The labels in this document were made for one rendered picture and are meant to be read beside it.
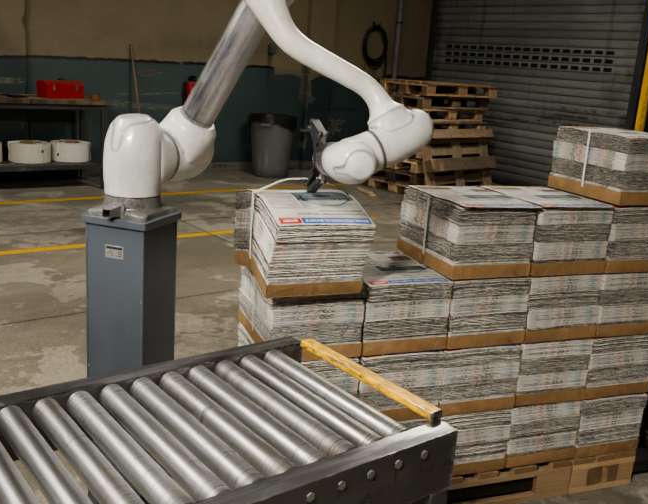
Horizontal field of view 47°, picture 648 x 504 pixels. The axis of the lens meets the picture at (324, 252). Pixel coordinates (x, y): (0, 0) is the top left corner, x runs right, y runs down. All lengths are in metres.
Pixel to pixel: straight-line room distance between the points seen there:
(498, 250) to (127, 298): 1.12
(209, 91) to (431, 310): 0.93
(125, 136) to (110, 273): 0.38
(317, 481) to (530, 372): 1.47
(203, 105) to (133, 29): 6.78
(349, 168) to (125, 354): 0.88
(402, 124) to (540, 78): 8.33
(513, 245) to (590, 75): 7.40
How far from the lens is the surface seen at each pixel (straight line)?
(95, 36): 8.77
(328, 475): 1.27
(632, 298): 2.78
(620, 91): 9.50
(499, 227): 2.36
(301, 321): 2.14
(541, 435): 2.76
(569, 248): 2.53
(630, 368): 2.89
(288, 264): 1.99
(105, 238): 2.13
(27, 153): 7.92
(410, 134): 1.84
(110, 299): 2.17
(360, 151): 1.75
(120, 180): 2.09
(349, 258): 2.05
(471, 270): 2.33
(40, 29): 8.57
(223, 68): 2.14
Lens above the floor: 1.46
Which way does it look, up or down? 14 degrees down
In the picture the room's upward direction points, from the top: 4 degrees clockwise
